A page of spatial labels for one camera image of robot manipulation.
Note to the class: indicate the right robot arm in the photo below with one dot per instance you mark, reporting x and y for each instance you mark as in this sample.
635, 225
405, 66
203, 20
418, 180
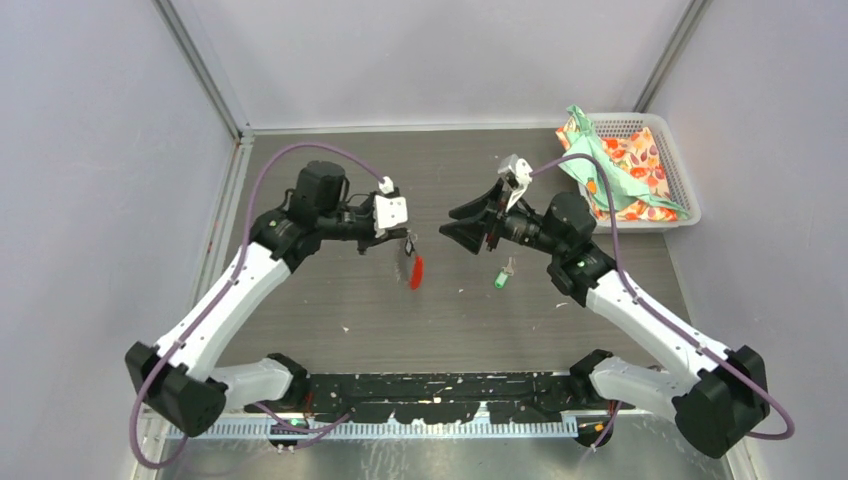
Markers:
582, 271

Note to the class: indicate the orange patterned cloth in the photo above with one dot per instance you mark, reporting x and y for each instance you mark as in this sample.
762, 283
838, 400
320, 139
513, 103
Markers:
636, 159

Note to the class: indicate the white slotted cable duct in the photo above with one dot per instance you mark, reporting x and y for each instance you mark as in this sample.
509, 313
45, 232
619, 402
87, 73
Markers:
264, 428

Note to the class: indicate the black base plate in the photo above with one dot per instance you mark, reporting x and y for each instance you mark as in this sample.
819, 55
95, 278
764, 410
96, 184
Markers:
439, 398

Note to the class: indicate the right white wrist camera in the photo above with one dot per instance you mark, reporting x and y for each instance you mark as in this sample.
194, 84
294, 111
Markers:
516, 172

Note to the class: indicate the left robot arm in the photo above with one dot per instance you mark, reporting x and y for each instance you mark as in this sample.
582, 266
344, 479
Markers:
278, 242

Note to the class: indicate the green cloth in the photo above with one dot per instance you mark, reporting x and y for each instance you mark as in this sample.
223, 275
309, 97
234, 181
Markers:
596, 172

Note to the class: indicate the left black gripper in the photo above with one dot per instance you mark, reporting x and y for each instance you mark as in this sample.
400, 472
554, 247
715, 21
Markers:
371, 241

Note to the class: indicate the white plastic basket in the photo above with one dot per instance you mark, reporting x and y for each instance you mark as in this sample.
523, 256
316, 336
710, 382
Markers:
650, 188

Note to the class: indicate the aluminium rail frame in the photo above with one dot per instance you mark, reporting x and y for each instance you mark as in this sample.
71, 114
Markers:
193, 406

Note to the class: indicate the red handled metal keyring holder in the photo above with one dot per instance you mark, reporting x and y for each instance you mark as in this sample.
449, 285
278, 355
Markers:
409, 272

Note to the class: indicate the key with green tag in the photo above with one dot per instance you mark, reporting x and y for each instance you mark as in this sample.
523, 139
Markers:
505, 273

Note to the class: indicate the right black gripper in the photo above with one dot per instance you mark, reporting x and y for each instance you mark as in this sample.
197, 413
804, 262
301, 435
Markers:
498, 226

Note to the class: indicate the key with black tag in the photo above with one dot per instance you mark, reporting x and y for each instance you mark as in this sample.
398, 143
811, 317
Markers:
409, 246

